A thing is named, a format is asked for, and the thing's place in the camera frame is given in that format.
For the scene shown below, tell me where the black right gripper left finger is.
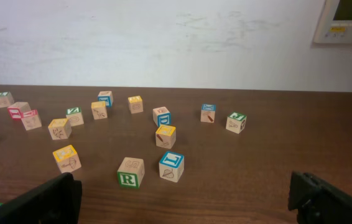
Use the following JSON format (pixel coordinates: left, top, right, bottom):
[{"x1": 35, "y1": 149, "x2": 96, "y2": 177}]
[{"x1": 0, "y1": 172, "x2": 82, "y2": 224}]

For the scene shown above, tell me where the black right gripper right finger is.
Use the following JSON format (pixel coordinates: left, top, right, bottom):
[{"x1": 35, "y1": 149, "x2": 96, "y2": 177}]
[{"x1": 287, "y1": 171, "x2": 352, "y2": 224}]

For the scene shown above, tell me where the yellow umbrella picture block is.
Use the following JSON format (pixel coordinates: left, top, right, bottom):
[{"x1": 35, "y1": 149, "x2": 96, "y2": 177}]
[{"x1": 52, "y1": 145, "x2": 81, "y2": 173}]

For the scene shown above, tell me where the yellow top bug block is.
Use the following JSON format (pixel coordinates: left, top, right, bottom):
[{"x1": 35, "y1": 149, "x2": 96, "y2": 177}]
[{"x1": 48, "y1": 118, "x2": 72, "y2": 140}]

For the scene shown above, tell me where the wooden block green R side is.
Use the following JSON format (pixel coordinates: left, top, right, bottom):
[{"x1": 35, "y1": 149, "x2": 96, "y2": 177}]
[{"x1": 117, "y1": 157, "x2": 145, "y2": 189}]

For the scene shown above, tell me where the green Z letter block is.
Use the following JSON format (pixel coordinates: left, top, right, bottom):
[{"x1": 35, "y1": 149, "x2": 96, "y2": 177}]
[{"x1": 66, "y1": 107, "x2": 84, "y2": 126}]

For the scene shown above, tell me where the red V letter block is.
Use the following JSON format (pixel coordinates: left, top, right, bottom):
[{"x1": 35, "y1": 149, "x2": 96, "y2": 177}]
[{"x1": 21, "y1": 110, "x2": 42, "y2": 131}]

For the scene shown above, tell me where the yellow top middle block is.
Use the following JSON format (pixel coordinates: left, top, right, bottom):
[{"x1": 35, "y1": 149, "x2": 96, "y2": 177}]
[{"x1": 91, "y1": 101, "x2": 108, "y2": 119}]

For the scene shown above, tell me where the red I side block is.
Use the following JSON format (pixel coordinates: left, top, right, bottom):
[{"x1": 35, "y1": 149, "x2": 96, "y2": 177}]
[{"x1": 7, "y1": 102, "x2": 31, "y2": 119}]

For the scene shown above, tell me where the blue side far block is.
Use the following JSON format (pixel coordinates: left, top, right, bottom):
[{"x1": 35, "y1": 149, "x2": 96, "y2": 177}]
[{"x1": 98, "y1": 90, "x2": 114, "y2": 108}]

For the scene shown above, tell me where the green J letter block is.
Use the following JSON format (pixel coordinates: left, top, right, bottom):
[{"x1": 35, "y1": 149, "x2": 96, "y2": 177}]
[{"x1": 226, "y1": 112, "x2": 247, "y2": 134}]

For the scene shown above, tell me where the blue L letter block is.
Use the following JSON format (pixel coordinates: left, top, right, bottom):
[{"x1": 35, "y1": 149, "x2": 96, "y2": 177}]
[{"x1": 159, "y1": 151, "x2": 185, "y2": 182}]

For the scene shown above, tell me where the green L letter block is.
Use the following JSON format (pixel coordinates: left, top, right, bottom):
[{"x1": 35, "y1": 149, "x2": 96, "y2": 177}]
[{"x1": 0, "y1": 91, "x2": 15, "y2": 108}]

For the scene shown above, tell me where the yellow top far block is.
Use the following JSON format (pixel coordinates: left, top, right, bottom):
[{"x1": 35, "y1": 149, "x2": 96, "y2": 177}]
[{"x1": 128, "y1": 96, "x2": 144, "y2": 114}]

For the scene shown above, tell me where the yellow K letter block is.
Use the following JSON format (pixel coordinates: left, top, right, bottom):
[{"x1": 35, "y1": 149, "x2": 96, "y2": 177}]
[{"x1": 155, "y1": 124, "x2": 176, "y2": 149}]

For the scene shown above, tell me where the blue D letter block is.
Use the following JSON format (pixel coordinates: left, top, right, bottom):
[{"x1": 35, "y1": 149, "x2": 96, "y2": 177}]
[{"x1": 152, "y1": 106, "x2": 171, "y2": 127}]

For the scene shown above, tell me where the blue X letter block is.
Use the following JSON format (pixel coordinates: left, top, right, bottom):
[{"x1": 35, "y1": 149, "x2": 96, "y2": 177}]
[{"x1": 200, "y1": 104, "x2": 216, "y2": 123}]

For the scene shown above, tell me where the white wall control panel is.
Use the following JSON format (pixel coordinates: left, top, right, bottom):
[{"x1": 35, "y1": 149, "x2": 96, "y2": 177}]
[{"x1": 313, "y1": 0, "x2": 352, "y2": 44}]

